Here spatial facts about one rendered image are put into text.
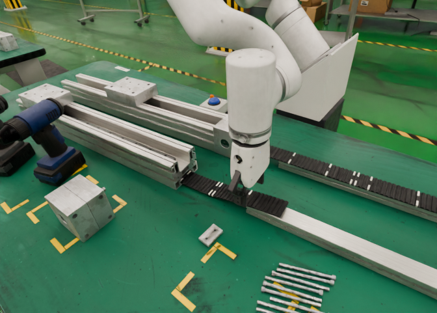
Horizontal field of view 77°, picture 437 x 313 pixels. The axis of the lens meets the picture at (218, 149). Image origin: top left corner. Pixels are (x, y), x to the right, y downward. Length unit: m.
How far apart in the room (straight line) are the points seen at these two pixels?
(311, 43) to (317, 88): 0.15
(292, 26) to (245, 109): 0.61
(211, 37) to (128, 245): 0.47
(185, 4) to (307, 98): 0.60
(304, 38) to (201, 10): 0.58
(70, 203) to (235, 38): 0.49
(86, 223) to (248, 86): 0.47
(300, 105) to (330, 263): 0.58
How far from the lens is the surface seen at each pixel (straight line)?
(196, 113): 0.94
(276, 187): 0.76
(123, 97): 1.05
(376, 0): 5.43
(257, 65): 0.45
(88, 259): 0.70
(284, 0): 1.07
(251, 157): 0.53
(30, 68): 2.46
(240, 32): 0.55
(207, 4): 0.53
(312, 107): 1.02
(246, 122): 0.49
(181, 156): 0.78
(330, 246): 0.65
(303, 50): 1.04
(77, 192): 0.71
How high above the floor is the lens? 1.31
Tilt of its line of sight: 37 degrees down
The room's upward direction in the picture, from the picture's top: 4 degrees counter-clockwise
